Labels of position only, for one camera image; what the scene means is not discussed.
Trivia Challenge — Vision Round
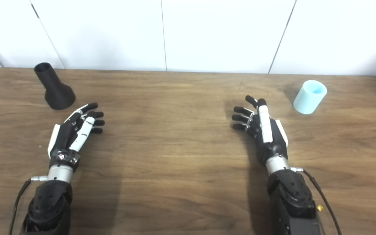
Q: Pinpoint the light-blue hose piece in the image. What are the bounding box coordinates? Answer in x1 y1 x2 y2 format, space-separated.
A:
293 80 328 115

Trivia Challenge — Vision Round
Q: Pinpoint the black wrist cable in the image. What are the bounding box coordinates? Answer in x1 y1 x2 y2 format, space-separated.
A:
290 167 343 235
8 176 49 235

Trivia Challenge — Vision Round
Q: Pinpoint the white and black left hand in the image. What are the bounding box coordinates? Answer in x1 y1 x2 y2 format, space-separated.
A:
47 102 105 171

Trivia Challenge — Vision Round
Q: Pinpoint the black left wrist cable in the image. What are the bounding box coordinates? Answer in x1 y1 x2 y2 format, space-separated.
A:
8 176 49 235

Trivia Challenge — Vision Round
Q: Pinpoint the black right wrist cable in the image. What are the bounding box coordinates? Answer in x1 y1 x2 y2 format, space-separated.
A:
290 167 343 235

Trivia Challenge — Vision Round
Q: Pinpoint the white and black right hand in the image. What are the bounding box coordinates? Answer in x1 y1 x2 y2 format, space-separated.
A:
232 95 289 165

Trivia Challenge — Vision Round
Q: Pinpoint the black flared nozzle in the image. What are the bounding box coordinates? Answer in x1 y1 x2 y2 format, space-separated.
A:
34 62 76 110

